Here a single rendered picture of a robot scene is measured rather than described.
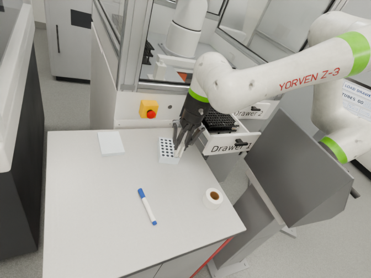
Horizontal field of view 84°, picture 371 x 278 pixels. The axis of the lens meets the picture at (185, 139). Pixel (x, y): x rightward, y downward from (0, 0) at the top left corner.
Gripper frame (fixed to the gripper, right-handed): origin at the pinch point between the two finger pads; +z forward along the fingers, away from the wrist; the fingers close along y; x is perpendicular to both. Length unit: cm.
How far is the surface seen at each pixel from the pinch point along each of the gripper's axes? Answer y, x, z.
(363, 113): 116, 27, -22
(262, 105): 56, 39, -8
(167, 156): -4.0, -0.8, 4.2
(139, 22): -22.4, 19.5, -37.4
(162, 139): -5.3, 9.9, 4.6
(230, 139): 21.5, 2.6, -6.8
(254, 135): 34.5, 6.2, -8.2
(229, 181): 83, 53, 84
